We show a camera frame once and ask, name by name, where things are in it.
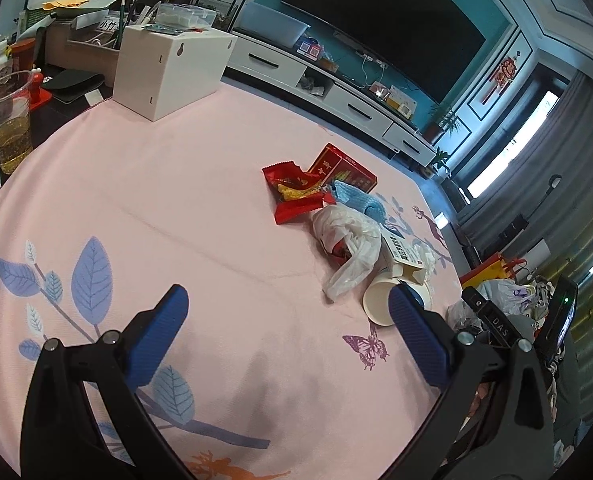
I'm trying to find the white paper cup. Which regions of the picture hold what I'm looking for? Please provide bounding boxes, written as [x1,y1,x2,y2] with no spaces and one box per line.
[363,275,434,327]

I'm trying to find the yellow red gift bag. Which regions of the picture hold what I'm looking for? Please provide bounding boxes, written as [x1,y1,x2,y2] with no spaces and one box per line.
[460,255,527,288]

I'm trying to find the desk calendar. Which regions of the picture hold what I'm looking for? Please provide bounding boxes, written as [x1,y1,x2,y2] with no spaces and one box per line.
[386,85,417,118]

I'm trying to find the black flat pouch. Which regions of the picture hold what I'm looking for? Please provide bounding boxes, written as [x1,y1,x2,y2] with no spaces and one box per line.
[46,69,106,103]

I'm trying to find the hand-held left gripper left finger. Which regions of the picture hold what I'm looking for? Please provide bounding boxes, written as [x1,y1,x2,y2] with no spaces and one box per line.
[20,284,197,480]

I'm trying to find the small clear plastic container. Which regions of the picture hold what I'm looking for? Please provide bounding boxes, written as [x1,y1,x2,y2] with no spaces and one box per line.
[151,4,217,28]

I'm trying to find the glass plant tank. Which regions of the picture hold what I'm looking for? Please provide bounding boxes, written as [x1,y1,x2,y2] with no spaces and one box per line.
[192,0,238,31]

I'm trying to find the pink leaf-print tablecloth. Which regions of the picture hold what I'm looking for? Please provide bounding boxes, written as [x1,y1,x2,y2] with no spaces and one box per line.
[0,77,464,480]

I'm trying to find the potted green plant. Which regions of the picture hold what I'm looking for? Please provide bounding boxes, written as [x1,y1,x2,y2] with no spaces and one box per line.
[423,105,462,143]
[429,149,452,176]

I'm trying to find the red snack wrapper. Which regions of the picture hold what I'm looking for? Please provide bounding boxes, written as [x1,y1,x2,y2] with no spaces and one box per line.
[261,160,337,226]

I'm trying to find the white crumpled plastic bag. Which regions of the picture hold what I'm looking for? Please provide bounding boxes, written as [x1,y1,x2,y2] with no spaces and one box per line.
[311,203,382,301]

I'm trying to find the purple-printed white plastic bag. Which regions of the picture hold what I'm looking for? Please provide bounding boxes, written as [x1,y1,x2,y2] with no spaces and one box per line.
[476,279,544,318]

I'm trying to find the small open paper box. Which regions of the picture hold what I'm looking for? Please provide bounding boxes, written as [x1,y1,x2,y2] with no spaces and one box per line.
[380,230,437,286]

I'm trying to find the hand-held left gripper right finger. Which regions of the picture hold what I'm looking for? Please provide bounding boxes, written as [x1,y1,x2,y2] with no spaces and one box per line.
[376,282,557,480]

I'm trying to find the black flat-screen TV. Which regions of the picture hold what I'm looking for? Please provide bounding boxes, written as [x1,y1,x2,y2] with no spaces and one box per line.
[281,0,487,106]

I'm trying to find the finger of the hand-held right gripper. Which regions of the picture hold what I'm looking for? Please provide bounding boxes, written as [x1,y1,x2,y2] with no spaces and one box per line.
[461,286,522,347]

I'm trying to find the clear plastic storage bin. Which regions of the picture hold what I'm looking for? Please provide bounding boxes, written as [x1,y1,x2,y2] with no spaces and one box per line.
[244,2,311,50]

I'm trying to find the red figurine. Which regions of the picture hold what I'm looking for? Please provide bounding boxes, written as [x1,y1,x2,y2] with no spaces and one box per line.
[29,67,52,108]

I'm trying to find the grey curtain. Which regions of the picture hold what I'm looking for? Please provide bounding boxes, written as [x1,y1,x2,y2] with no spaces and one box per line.
[456,70,593,281]

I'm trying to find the small printed code signs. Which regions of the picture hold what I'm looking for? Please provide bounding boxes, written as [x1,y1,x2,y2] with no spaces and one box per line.
[296,37,324,61]

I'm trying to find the brown cardboard box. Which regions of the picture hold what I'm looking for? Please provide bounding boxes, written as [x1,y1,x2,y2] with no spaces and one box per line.
[46,20,127,83]

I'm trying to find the clear plastic cup with tea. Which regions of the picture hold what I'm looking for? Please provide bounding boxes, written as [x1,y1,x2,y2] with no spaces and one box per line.
[0,71,36,175]

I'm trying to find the white TV cabinet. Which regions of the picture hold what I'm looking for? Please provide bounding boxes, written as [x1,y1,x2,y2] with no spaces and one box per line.
[224,30,437,168]

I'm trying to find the light blue crumpled cloth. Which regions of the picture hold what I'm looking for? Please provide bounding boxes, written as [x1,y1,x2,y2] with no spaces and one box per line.
[330,180,388,221]

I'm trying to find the red wall hanging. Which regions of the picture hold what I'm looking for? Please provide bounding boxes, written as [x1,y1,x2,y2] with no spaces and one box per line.
[481,50,522,103]

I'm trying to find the red cigarette box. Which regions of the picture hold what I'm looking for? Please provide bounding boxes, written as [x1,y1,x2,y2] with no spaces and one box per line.
[307,143,378,195]

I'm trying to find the white wooden box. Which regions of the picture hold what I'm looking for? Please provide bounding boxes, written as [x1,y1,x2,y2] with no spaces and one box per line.
[112,25,239,122]

